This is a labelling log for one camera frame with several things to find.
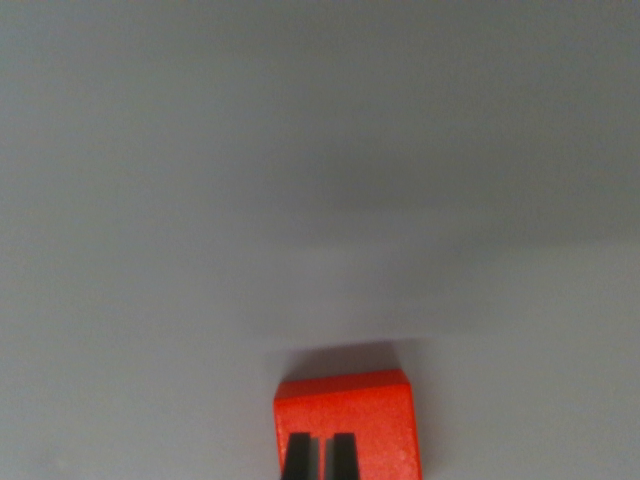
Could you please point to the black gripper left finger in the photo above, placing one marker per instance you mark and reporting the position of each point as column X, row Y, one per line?
column 299, row 457

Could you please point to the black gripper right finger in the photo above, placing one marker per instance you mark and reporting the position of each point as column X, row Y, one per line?
column 344, row 457

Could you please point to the red block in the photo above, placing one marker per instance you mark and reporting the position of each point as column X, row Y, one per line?
column 380, row 415

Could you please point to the white plastic tray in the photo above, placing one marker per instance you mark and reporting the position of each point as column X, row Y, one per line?
column 225, row 200

